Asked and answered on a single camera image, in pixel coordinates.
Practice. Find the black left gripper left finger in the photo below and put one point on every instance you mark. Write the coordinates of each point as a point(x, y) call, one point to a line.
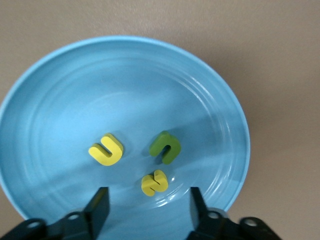
point(100, 207)

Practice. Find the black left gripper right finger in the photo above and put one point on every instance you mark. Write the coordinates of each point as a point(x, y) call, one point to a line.
point(197, 207)

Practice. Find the yellow foam digit 2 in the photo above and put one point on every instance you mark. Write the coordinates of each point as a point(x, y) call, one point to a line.
point(153, 183)

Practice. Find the yellow foam letter u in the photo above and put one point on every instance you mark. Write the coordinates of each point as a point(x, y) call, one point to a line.
point(112, 157)

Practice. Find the green foam letter n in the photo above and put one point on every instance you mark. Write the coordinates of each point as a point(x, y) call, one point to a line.
point(170, 140)

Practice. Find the blue plate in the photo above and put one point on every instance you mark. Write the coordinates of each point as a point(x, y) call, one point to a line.
point(100, 87)

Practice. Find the brown table cover mat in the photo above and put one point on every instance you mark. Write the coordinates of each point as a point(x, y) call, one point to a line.
point(275, 50)

